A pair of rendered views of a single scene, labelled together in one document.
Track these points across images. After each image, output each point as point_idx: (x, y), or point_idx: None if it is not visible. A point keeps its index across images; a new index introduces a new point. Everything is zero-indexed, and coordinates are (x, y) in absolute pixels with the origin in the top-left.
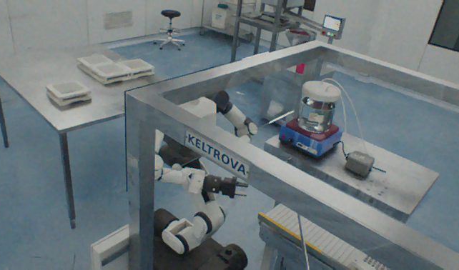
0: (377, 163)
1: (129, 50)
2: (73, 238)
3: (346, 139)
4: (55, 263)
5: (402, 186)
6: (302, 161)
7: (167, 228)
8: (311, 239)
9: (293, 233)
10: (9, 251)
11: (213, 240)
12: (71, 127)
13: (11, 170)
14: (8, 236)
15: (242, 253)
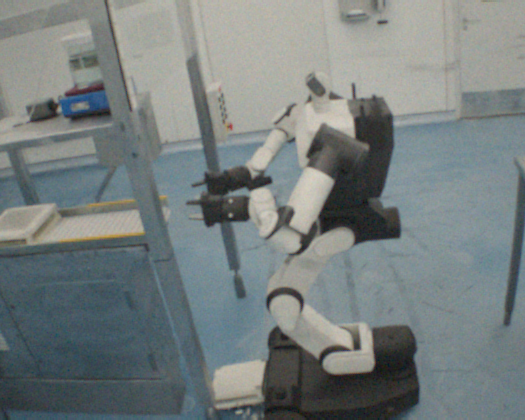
0: (21, 128)
1: None
2: (483, 317)
3: (55, 128)
4: (450, 296)
5: (0, 127)
6: None
7: (363, 325)
8: (101, 220)
9: (119, 202)
10: (493, 272)
11: (326, 407)
12: (519, 165)
13: None
14: (520, 274)
15: (267, 416)
